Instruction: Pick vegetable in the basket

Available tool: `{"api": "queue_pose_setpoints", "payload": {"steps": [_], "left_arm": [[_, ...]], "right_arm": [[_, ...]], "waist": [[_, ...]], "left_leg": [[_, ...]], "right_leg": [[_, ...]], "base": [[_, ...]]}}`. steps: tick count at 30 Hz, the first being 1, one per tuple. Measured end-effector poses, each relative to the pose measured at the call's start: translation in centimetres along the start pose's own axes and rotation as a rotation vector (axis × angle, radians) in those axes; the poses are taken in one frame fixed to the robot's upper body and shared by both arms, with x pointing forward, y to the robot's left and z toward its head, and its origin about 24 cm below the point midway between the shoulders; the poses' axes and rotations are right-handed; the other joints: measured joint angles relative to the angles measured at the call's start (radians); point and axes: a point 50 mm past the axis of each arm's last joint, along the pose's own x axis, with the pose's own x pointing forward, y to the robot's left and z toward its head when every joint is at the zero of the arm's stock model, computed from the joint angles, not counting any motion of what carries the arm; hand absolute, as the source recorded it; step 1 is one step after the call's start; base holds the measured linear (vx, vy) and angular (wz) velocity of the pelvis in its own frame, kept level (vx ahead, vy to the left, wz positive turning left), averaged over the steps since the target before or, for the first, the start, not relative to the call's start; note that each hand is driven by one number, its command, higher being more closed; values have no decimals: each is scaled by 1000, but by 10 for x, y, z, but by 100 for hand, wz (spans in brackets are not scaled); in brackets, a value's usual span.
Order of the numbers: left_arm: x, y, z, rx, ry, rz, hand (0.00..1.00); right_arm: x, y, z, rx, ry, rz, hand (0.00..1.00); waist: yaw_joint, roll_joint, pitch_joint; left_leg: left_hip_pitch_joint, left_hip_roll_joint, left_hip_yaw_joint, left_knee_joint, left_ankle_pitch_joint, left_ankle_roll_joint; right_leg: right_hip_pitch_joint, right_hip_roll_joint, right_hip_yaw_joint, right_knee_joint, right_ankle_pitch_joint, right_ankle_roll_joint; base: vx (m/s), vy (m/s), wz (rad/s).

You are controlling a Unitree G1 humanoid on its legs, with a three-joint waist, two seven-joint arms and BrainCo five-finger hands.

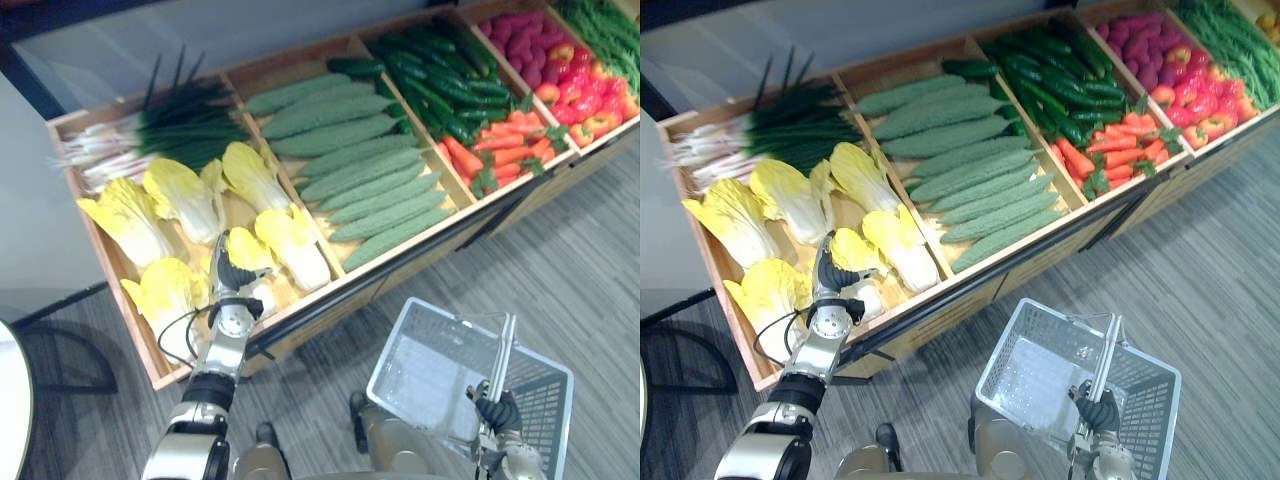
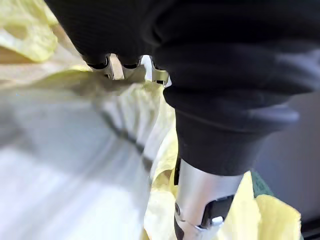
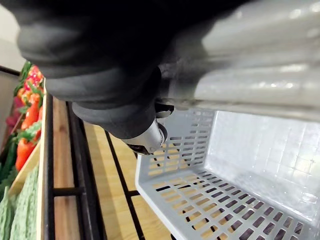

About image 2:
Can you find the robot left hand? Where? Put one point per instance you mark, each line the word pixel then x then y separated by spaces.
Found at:
pixel 215 75

